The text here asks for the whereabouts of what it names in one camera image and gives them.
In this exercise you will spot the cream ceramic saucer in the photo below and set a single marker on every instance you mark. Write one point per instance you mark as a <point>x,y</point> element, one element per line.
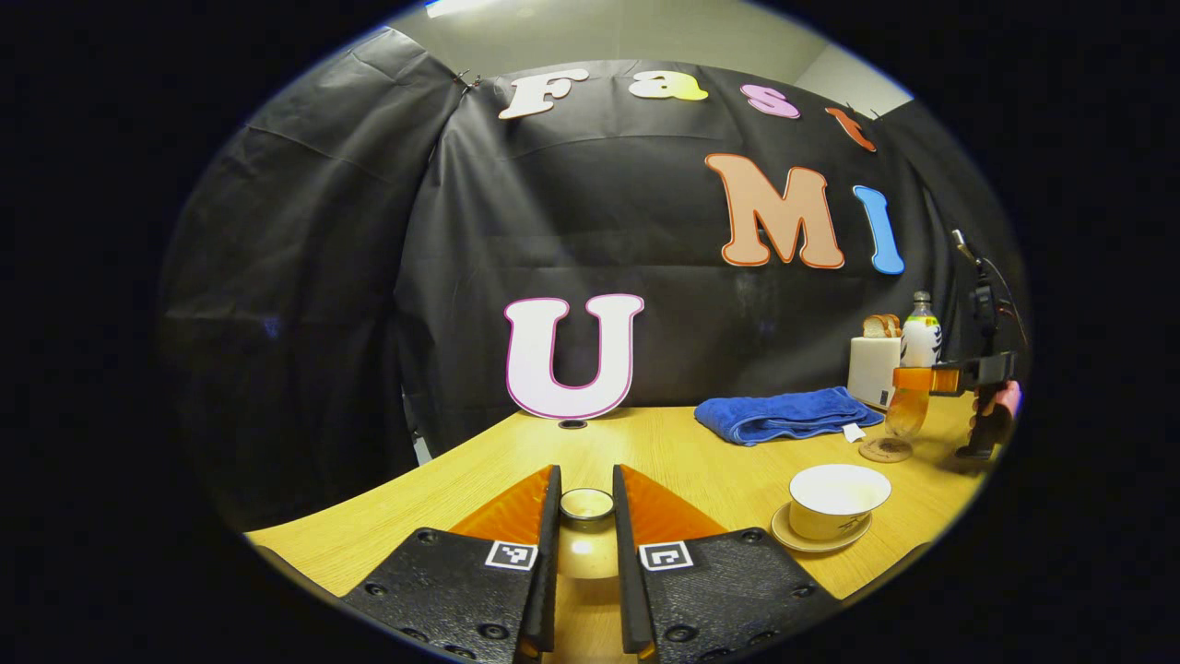
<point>784,535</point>

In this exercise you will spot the white toaster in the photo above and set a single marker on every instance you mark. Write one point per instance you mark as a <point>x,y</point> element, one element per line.
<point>871,369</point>

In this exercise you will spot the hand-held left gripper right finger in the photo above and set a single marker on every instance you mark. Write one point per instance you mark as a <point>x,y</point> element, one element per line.
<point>625,563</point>

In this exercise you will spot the toast bread slice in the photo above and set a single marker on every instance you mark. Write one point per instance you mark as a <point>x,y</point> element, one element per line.
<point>894,325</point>
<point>875,326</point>

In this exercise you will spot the cream teacup lid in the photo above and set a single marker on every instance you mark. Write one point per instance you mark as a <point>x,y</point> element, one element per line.
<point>586,553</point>

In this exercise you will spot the round brown coaster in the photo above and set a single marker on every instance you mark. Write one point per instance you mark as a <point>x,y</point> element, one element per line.
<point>885,452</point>

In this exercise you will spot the labelled plastic water bottle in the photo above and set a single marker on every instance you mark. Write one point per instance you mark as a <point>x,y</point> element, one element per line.
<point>920,341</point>

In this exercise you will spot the black backdrop cloth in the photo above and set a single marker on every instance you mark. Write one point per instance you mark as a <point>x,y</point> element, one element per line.
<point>599,212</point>

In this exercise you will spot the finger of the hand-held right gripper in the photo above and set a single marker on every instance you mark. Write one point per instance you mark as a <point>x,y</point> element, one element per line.
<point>922,379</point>

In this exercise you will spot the blue folded towel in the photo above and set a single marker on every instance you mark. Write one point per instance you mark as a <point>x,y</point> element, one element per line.
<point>784,415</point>

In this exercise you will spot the cream ceramic teacup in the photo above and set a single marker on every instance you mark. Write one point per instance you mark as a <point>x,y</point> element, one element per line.
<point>830,524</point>

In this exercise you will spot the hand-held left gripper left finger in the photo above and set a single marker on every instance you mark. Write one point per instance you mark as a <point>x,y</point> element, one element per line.
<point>551,563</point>

